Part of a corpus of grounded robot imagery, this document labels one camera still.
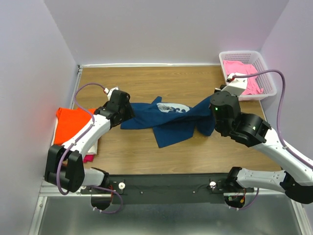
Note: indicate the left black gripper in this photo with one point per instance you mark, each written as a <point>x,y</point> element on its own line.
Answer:
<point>129,113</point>

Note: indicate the orange folded t-shirt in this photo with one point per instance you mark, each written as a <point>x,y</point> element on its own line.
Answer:
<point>70,122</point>

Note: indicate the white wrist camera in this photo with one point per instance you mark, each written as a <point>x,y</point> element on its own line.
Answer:
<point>236,84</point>
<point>109,92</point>

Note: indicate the white plastic laundry basket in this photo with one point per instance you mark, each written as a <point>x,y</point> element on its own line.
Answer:
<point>247,63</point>

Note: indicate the magenta folded t-shirt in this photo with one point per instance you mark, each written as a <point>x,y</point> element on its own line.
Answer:
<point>88,158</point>

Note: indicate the black mounting base plate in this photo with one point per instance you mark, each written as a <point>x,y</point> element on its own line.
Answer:
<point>164,189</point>

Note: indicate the white folded t-shirt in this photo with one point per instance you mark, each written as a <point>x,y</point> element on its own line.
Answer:
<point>94,148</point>

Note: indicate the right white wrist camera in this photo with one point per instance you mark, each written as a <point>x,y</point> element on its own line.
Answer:
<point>236,84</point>

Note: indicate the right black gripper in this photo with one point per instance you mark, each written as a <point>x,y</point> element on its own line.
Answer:
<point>231,94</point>

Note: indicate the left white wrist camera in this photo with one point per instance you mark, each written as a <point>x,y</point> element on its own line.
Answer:
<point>109,92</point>

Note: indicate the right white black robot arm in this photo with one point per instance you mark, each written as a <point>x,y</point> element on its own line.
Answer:
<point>295,179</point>

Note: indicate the navy blue printed t-shirt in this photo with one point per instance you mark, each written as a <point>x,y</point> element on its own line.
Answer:
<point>171,122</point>

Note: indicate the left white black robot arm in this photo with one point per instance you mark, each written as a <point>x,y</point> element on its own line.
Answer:
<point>64,166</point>

